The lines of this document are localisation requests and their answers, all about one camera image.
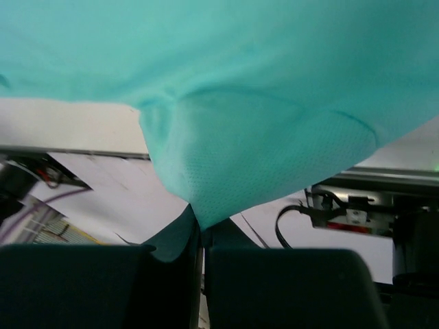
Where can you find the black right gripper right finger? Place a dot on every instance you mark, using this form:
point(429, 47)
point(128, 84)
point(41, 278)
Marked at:
point(226, 234)

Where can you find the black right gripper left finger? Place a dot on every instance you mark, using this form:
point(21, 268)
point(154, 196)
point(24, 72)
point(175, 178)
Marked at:
point(170, 243)

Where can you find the teal t-shirt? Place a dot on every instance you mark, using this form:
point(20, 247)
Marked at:
point(241, 102)

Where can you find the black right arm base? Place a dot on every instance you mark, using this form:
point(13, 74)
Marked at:
point(406, 214)

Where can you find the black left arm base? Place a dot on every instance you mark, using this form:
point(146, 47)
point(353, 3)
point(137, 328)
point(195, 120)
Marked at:
point(21, 171)

